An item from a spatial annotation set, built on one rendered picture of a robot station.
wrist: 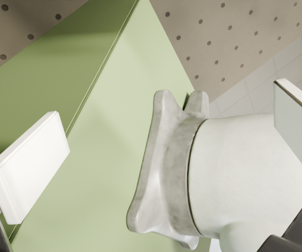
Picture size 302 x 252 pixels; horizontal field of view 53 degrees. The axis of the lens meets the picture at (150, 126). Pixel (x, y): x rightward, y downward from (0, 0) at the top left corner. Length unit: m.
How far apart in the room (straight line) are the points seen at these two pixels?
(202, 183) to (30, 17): 0.33
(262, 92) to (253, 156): 1.62
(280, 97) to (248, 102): 1.72
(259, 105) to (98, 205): 1.74
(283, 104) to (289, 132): 0.02
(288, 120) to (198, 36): 0.44
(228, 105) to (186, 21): 1.27
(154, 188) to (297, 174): 0.15
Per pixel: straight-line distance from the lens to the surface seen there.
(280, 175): 0.31
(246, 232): 0.33
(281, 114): 0.18
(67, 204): 0.28
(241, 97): 1.84
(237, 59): 0.68
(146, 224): 0.35
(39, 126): 0.18
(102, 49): 0.35
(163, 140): 0.37
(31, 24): 0.49
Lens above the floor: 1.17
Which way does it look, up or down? 48 degrees down
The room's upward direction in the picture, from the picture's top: 143 degrees clockwise
